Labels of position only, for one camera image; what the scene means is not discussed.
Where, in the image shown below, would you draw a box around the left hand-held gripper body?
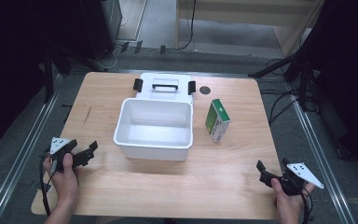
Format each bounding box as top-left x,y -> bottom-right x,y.
48,136 -> 78,174

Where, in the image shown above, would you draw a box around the green and white carton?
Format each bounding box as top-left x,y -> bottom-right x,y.
204,98 -> 231,144

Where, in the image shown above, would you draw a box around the black cabinet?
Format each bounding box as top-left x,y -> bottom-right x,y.
79,0 -> 123,62

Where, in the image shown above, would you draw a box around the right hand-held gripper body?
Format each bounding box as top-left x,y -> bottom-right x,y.
279,157 -> 325,197

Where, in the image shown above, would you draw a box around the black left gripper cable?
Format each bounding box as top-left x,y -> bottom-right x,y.
38,148 -> 58,217

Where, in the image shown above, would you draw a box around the black floor cables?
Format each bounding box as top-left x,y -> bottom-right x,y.
258,57 -> 302,127

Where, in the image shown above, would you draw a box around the black metal stand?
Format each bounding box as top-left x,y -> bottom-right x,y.
42,43 -> 76,105

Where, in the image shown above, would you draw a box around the person's left hand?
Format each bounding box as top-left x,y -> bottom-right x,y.
42,152 -> 80,207

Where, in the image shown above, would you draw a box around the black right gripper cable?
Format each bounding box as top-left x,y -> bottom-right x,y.
299,188 -> 314,224

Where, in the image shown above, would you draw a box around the white plastic storage box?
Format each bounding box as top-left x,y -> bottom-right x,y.
113,97 -> 195,162

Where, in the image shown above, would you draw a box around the white floor cable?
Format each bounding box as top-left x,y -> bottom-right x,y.
96,14 -> 129,71

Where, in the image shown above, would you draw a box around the metal floor rail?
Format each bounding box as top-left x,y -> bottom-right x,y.
290,99 -> 357,224
0,88 -> 61,224

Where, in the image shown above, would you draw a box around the black tripod stand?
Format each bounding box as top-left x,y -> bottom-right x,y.
247,50 -> 316,113

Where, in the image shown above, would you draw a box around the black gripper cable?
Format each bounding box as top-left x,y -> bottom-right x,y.
299,188 -> 314,224
38,148 -> 58,217

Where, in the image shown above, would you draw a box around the white box lid black handle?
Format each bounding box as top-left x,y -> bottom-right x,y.
132,72 -> 198,105

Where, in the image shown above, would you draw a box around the black hanging cable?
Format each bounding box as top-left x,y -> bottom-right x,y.
176,0 -> 198,51

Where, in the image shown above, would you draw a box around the light wooden furniture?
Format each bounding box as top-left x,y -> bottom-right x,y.
174,0 -> 326,58

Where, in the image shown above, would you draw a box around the person's right hand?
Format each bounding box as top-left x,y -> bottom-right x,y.
270,178 -> 317,218

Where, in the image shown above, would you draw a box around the black curtain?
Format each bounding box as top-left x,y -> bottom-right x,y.
295,0 -> 358,173

